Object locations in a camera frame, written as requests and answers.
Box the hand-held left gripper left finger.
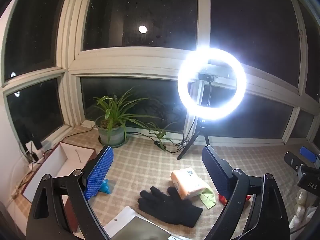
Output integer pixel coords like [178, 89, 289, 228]
[26, 145, 113, 240]

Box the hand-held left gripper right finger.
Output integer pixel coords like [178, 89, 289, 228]
[202, 145, 292, 240]

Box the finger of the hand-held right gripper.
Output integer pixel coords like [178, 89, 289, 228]
[300, 146, 320, 169]
[284, 151, 304, 179]

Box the blue silicone funnel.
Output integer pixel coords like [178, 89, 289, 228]
[100, 177, 112, 195]

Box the light green cloth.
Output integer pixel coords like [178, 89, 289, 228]
[199, 189, 217, 209]

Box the printed tissue pack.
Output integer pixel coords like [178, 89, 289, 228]
[171, 169, 209, 200]

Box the red cardboard box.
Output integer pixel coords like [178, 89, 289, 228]
[22, 142, 98, 233]

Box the black knit glove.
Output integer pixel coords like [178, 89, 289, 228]
[137, 186, 203, 228]

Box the silver plastic packet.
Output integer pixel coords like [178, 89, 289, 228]
[103, 206, 172, 240]

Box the small red object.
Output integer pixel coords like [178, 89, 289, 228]
[218, 193, 252, 205]

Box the grey-green pot saucer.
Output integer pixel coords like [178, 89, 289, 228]
[99, 135, 128, 148]

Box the black tripod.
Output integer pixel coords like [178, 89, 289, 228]
[176, 118, 213, 161]

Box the grey-green flower pot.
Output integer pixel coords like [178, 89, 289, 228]
[95, 116, 128, 147]

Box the white power strip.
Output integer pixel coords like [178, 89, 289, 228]
[25, 150, 45, 170]

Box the green spider plant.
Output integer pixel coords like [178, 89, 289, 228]
[93, 87, 175, 152]

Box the black phone clamp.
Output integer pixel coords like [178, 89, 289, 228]
[198, 72, 216, 82]

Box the black power cable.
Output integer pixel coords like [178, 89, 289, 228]
[126, 119, 198, 154]

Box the white ring light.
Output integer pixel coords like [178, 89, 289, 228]
[177, 47, 247, 121]

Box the white window frame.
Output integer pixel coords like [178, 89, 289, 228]
[0, 0, 320, 145]

